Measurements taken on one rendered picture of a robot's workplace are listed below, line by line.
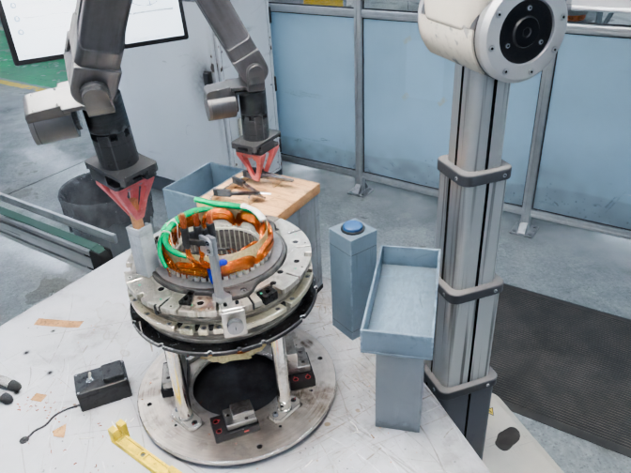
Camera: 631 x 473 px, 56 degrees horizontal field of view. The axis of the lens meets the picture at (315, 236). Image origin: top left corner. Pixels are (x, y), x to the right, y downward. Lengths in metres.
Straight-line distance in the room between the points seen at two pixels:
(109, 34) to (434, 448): 0.83
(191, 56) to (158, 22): 1.33
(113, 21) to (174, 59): 2.65
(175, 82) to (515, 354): 2.24
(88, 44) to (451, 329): 0.88
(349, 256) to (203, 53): 2.21
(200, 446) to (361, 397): 0.32
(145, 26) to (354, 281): 1.12
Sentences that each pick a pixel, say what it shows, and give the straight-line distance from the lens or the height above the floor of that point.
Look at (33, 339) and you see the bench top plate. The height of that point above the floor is 0.78.
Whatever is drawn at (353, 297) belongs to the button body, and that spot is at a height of 0.89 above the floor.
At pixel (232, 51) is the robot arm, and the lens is 1.20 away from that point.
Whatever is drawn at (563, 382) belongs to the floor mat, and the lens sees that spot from 2.45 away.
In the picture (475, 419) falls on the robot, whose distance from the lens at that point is 1.51.
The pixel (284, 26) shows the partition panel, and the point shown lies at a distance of 3.64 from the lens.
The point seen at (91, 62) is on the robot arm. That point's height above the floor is 1.47.
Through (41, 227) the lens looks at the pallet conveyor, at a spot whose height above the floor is 0.76.
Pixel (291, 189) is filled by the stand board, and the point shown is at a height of 1.07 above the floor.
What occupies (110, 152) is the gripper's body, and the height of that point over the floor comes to 1.32.
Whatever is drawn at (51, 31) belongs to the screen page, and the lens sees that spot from 1.95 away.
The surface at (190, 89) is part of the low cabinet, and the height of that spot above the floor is 0.71.
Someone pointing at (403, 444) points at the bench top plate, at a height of 0.78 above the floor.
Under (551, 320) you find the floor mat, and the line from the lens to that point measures 2.73.
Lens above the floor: 1.64
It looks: 30 degrees down
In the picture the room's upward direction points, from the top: 3 degrees counter-clockwise
